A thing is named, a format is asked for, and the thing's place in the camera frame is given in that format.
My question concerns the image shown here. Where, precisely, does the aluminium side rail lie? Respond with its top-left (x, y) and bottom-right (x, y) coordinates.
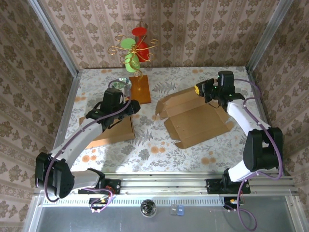
top-left (45, 70), bottom-right (82, 178)
top-left (245, 66), bottom-right (285, 177)

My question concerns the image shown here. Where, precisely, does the aluminium front rail beam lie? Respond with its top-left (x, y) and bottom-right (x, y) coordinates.
top-left (33, 173), bottom-right (300, 195)

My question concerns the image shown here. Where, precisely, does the brown cardboard box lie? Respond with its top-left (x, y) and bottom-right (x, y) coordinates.
top-left (79, 115), bottom-right (136, 149)
top-left (154, 86), bottom-right (234, 148)

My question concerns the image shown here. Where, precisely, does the floral table cover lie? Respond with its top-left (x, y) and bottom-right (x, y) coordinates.
top-left (56, 66), bottom-right (283, 174)

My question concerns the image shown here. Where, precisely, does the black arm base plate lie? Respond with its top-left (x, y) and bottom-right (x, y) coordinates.
top-left (78, 179), bottom-right (121, 195)
top-left (206, 178), bottom-right (251, 194)

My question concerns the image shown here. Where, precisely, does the green plastic wine glass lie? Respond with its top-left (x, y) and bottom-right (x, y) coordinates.
top-left (120, 38), bottom-right (141, 73)

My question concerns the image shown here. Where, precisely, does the gold wire stand wooden base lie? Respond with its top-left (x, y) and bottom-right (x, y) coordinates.
top-left (108, 35), bottom-right (160, 105)

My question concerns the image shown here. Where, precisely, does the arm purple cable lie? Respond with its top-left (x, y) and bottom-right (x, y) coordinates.
top-left (36, 80), bottom-right (133, 214)
top-left (233, 78), bottom-right (284, 231)

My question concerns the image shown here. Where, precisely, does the shiny metal cup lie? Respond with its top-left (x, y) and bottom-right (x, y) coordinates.
top-left (140, 199), bottom-right (157, 218)

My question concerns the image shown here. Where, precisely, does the power connector with wires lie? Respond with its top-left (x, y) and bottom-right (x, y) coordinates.
top-left (88, 197), bottom-right (110, 214)
top-left (223, 197), bottom-right (245, 213)

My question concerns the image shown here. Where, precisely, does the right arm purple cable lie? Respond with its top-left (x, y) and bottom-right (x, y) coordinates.
top-left (233, 78), bottom-right (284, 231)

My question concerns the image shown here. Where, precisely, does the red plastic wine glass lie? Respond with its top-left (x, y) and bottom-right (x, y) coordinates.
top-left (132, 27), bottom-right (149, 63)

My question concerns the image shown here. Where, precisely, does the leaf pattern bowl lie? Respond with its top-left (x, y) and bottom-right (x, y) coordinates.
top-left (112, 77), bottom-right (132, 97)

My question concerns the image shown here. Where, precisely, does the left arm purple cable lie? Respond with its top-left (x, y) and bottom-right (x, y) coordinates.
top-left (36, 80), bottom-right (133, 214)

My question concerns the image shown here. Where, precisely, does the grey metal sheet panel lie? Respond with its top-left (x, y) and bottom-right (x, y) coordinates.
top-left (24, 190), bottom-right (305, 232)

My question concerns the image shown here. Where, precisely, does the slotted cable duct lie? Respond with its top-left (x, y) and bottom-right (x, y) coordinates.
top-left (42, 196), bottom-right (225, 206)

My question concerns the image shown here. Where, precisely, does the aluminium frame post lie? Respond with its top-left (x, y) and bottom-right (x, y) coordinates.
top-left (246, 0), bottom-right (298, 71)
top-left (27, 0), bottom-right (80, 77)

